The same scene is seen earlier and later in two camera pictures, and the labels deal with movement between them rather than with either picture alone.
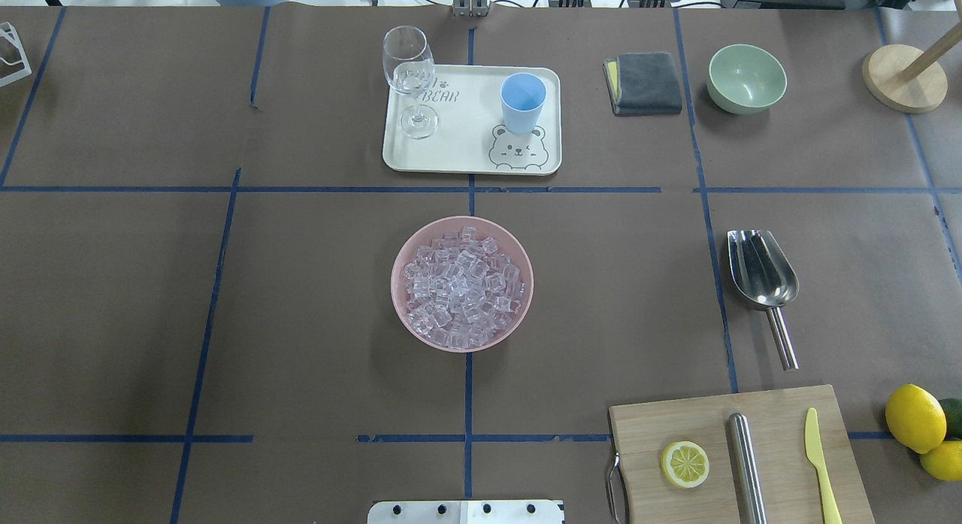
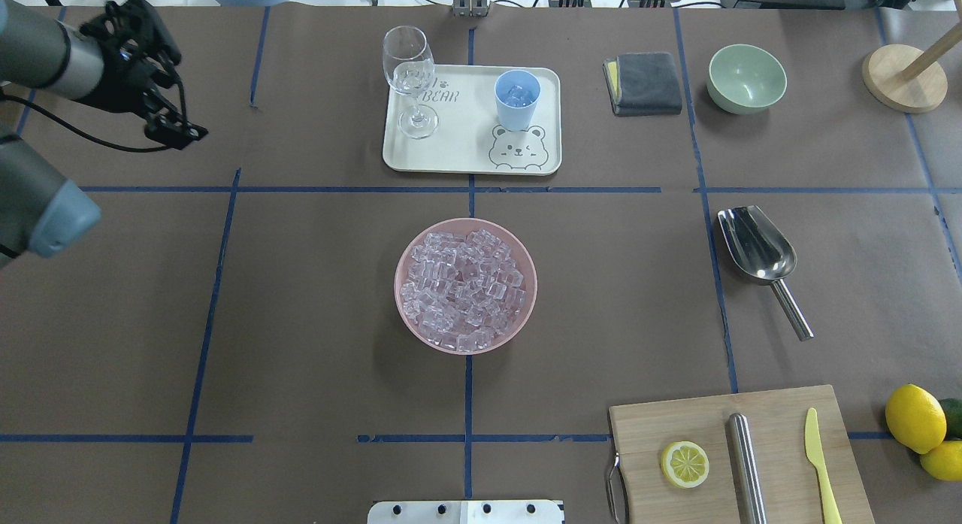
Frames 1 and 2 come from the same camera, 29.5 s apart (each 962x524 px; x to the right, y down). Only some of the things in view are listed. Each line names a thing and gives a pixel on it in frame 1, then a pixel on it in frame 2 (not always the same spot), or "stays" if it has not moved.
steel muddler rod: (748, 470) stays
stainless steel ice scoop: (765, 280) -> (766, 254)
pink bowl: (462, 284) stays
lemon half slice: (684, 464) stays
